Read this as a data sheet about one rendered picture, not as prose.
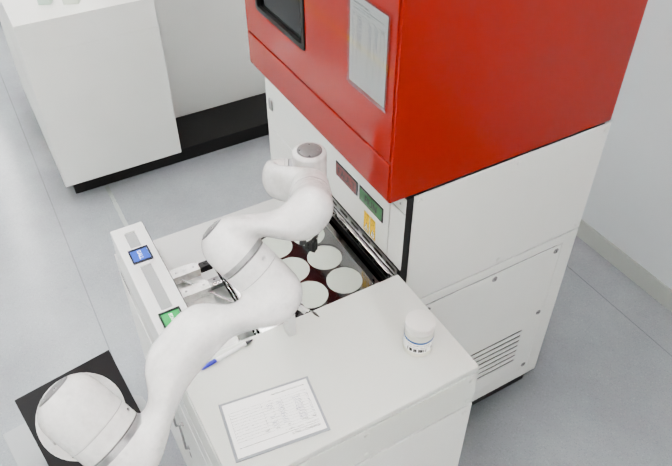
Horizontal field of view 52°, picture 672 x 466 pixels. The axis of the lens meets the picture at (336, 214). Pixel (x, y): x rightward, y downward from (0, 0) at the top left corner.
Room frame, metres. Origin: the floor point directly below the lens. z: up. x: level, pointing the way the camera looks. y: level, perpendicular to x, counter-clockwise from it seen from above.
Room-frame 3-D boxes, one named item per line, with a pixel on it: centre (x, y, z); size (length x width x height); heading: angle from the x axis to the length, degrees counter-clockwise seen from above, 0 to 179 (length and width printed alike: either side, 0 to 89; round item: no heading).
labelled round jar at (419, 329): (1.03, -0.20, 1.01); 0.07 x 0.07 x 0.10
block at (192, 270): (1.34, 0.42, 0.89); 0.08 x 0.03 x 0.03; 120
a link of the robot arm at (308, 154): (1.34, 0.07, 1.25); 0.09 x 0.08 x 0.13; 93
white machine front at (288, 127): (1.63, 0.02, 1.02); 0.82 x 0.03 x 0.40; 30
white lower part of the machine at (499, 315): (1.80, -0.27, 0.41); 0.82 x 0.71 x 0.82; 30
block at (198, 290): (1.27, 0.38, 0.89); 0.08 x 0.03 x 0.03; 120
